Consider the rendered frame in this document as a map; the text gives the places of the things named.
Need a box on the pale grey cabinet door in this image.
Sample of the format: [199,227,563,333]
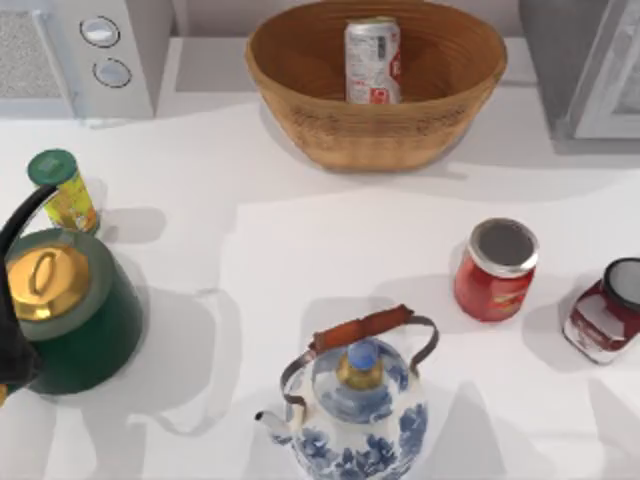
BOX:
[568,0,640,141]

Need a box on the green kettle with gold lid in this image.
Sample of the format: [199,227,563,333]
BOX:
[0,183,145,407]

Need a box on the yellow can with green lid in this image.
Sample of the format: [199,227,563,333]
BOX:
[26,148,100,235]

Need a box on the pale microwave oven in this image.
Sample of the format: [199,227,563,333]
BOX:
[0,0,175,121]

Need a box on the red jar with silver lid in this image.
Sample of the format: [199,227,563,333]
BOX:
[453,217,540,324]

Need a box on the red and white can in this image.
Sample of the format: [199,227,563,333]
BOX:
[343,15,404,106]

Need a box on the blue and white teapot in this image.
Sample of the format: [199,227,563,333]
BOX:
[253,304,440,480]

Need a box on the white microwave knob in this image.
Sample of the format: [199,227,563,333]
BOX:
[79,15,122,50]
[91,56,134,90]

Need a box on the woven wooden basket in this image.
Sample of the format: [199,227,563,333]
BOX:
[244,0,509,173]

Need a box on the dark red jar, black lid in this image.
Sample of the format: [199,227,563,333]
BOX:
[561,257,640,365]

